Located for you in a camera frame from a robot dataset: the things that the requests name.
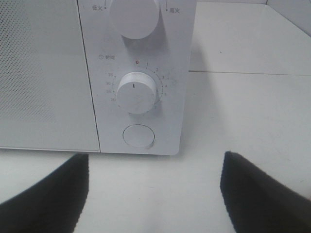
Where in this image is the white upper power knob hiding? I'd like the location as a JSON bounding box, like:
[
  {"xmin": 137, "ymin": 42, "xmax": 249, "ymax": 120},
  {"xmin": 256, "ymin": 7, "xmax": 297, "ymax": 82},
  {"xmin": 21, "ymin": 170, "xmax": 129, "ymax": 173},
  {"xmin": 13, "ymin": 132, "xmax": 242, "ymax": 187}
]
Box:
[{"xmin": 109, "ymin": 0, "xmax": 160, "ymax": 39}]

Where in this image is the white microwave door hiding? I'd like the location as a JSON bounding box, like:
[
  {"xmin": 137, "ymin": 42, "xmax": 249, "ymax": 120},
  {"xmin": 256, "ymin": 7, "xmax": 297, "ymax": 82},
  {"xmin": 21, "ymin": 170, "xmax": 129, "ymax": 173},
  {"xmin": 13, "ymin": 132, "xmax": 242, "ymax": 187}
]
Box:
[{"xmin": 0, "ymin": 0, "xmax": 99, "ymax": 152}]

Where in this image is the white lower timer knob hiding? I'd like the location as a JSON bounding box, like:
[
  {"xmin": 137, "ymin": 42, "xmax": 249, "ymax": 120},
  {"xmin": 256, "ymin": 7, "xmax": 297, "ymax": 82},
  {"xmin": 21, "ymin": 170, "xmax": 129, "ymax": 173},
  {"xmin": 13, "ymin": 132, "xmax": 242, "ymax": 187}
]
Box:
[{"xmin": 116, "ymin": 72, "xmax": 157, "ymax": 114}]

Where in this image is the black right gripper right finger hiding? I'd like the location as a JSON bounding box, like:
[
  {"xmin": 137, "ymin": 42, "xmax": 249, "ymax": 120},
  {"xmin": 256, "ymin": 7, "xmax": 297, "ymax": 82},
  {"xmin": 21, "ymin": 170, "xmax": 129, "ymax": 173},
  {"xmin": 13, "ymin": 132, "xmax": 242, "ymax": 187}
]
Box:
[{"xmin": 220, "ymin": 151, "xmax": 311, "ymax": 233}]

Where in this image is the white microwave oven body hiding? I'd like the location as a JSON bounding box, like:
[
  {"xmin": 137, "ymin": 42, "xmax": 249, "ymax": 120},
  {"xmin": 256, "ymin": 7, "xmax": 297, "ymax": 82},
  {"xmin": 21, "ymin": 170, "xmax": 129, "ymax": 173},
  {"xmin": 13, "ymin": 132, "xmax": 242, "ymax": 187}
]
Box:
[{"xmin": 77, "ymin": 0, "xmax": 197, "ymax": 155}]

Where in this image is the white round door button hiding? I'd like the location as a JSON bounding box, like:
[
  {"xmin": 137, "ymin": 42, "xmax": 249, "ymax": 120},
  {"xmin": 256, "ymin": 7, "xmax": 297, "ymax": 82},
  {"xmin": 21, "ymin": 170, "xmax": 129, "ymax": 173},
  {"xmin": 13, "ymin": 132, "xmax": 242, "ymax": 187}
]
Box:
[{"xmin": 123, "ymin": 124, "xmax": 155, "ymax": 148}]

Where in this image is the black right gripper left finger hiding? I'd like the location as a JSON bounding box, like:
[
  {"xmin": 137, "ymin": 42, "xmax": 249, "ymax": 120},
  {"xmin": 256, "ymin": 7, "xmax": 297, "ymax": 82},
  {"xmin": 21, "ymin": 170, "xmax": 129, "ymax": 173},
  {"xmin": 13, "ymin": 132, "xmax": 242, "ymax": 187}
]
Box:
[{"xmin": 0, "ymin": 154, "xmax": 89, "ymax": 233}]

